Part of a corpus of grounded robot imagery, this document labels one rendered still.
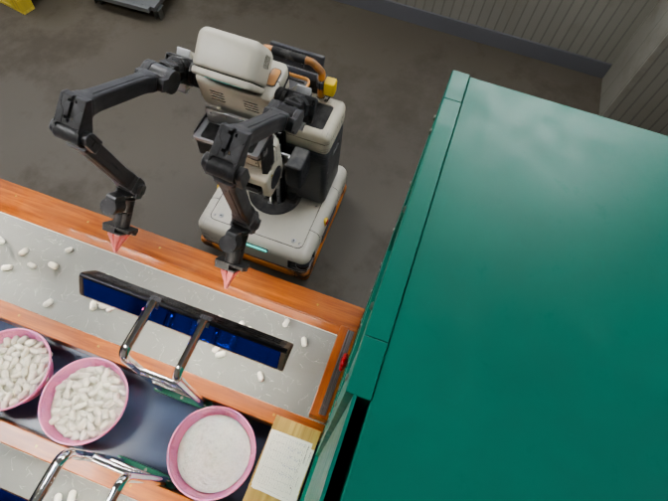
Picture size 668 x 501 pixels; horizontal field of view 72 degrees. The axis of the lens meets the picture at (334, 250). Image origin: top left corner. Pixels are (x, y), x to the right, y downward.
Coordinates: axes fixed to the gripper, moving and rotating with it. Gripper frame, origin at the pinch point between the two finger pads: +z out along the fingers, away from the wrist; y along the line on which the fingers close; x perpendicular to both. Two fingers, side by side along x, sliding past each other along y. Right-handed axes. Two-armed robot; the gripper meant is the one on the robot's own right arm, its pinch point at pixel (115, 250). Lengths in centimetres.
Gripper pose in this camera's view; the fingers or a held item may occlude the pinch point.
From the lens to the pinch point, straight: 181.3
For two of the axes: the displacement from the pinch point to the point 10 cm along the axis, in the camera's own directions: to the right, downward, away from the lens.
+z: -3.0, 9.2, 2.3
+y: 9.4, 3.3, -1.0
